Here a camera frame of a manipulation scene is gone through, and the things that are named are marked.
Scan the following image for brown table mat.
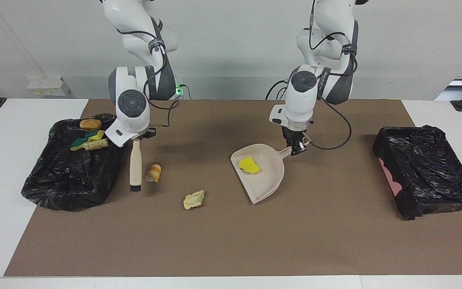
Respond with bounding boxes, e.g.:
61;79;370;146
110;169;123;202
3;98;462;277

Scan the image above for beige plastic dustpan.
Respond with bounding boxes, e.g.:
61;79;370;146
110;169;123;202
230;138;310;205

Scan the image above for brown oval bread roll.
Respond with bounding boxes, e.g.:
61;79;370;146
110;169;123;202
79;118;102;130

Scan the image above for green lit power plug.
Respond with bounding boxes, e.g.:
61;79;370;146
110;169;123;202
175;82;191;100

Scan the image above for pink bin black bag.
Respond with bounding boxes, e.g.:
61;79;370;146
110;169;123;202
372;125;462;220

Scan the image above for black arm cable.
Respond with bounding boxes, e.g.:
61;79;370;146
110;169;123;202
265;0;353;151
117;18;180;128

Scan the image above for ribbed yellow sponge piece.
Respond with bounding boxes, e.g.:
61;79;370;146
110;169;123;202
238;157;261;175

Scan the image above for pale bread chunk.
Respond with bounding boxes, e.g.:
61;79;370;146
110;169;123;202
83;138;109;151
183;190;205;210

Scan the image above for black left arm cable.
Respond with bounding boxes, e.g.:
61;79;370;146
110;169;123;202
265;0;353;151

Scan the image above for notched yellow sponge piece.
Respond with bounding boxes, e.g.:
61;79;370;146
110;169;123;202
70;138;91;151

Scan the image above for striped croissant piece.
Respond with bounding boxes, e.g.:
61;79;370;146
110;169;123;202
145;164;162;183

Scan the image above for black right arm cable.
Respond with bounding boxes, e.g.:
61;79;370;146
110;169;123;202
117;18;180;128

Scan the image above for beige brush black bristles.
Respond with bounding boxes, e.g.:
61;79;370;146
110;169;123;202
129;138;143;192

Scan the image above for bin lined black bag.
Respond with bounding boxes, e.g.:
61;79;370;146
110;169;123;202
21;113;129;212

